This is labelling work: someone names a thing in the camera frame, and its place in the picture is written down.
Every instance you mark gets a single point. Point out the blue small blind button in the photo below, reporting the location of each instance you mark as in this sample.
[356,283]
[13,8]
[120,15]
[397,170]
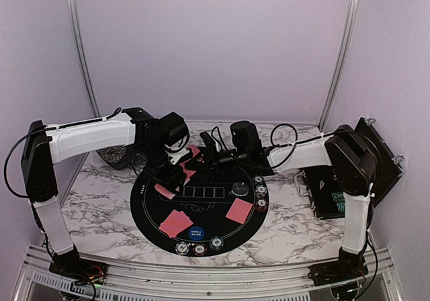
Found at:
[196,233]

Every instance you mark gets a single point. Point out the red playing card deck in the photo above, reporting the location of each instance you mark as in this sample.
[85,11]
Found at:
[164,192]

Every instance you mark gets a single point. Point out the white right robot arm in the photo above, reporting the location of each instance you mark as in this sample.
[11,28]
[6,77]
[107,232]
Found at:
[315,152]

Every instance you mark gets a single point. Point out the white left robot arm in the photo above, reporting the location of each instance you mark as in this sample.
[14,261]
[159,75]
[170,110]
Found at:
[131,128]

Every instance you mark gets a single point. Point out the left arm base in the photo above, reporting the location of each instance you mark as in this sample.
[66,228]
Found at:
[71,264]

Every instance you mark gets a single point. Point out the black dealer button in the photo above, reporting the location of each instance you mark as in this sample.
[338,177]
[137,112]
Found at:
[240,189]

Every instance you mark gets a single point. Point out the red playing card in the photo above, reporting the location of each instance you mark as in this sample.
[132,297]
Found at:
[194,150]
[174,234]
[189,174]
[239,211]
[173,222]

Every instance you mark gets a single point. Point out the black floral patterned pouch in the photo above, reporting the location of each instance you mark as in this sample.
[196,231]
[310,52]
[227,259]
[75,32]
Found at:
[116,157]

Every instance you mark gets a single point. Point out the black poker chip case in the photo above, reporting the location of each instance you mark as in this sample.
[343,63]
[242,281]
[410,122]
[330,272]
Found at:
[366,165]

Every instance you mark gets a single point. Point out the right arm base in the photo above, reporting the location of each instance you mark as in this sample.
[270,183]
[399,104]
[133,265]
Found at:
[333,272]

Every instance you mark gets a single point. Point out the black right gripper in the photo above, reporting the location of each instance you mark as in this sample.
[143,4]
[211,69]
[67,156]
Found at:
[211,153]

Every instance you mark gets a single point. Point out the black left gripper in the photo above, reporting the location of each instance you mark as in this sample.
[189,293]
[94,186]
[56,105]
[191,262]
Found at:
[171,180]

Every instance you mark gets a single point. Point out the round black poker mat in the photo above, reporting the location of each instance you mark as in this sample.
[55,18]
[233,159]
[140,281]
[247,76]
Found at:
[205,199]

